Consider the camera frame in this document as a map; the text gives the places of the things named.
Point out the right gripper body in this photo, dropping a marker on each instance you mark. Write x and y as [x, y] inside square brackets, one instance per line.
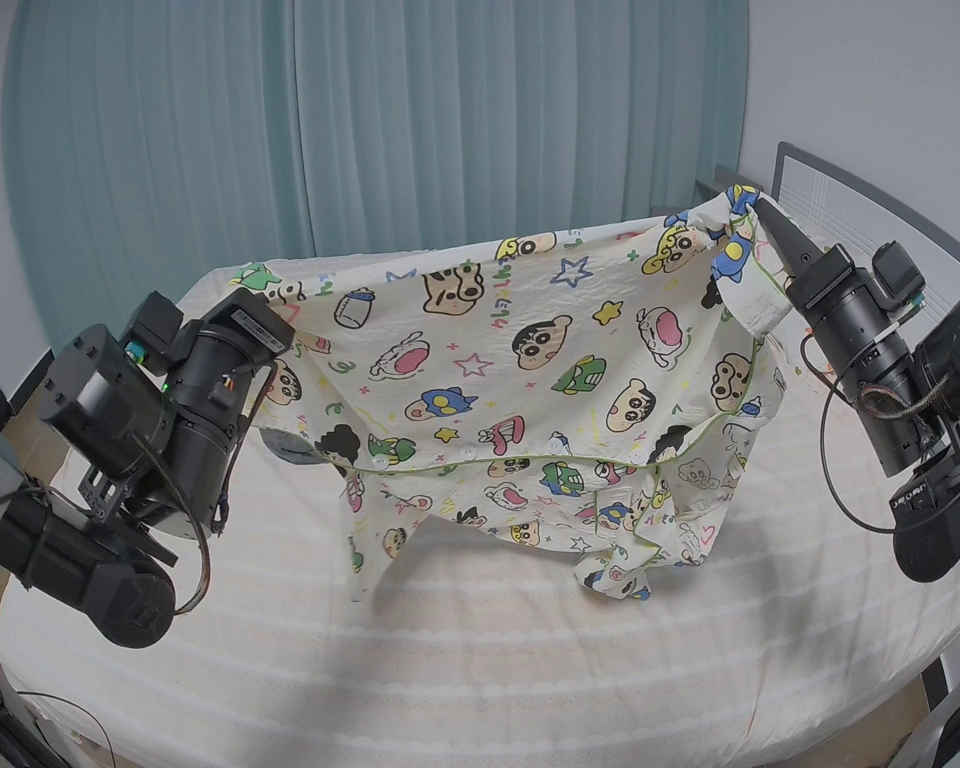
[840, 315]

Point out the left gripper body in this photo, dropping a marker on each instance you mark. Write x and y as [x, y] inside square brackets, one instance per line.
[217, 367]

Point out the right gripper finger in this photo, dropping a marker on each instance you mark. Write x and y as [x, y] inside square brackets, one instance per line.
[795, 247]

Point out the white printed pyjama top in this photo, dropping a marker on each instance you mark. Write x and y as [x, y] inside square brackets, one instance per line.
[487, 352]

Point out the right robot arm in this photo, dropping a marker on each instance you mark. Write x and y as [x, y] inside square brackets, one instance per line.
[892, 427]

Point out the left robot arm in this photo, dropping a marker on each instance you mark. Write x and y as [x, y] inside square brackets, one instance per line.
[97, 405]

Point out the bed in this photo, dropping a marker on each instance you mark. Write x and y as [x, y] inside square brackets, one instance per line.
[450, 660]

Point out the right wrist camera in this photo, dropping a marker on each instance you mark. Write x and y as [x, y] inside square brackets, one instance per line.
[896, 270]

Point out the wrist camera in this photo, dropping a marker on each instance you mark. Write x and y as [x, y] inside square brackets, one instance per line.
[896, 270]
[157, 322]

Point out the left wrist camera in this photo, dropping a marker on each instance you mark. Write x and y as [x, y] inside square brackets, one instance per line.
[157, 322]

